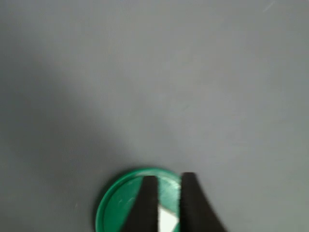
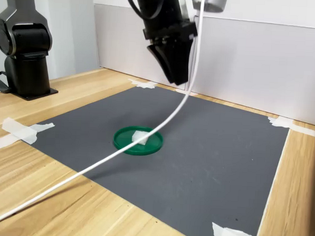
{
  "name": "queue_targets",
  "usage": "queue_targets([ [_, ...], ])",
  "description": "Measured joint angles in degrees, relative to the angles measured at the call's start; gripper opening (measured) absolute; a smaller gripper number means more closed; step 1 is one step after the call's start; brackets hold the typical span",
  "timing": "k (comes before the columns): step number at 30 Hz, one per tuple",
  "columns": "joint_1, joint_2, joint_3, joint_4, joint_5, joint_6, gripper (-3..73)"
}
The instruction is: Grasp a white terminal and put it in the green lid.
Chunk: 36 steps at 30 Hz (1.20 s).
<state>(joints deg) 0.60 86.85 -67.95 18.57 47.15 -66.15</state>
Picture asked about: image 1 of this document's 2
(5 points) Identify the small white plastic terminal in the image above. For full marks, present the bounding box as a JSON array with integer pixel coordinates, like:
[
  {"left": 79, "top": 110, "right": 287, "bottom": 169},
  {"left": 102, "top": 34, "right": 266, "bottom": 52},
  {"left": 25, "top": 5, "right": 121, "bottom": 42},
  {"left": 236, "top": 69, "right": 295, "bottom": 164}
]
[{"left": 158, "top": 204, "right": 181, "bottom": 232}]

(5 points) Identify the round green lid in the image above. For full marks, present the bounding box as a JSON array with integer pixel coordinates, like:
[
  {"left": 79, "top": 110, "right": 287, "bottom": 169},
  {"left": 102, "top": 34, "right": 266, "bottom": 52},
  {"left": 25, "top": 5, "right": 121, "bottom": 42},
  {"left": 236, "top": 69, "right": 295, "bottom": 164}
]
[{"left": 95, "top": 165, "right": 184, "bottom": 232}]

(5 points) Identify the dark grey mat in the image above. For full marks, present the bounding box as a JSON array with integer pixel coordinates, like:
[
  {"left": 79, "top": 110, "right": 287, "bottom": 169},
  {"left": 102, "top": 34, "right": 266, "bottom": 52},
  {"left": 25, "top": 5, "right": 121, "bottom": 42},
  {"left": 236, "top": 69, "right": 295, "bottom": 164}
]
[{"left": 0, "top": 0, "right": 309, "bottom": 232}]

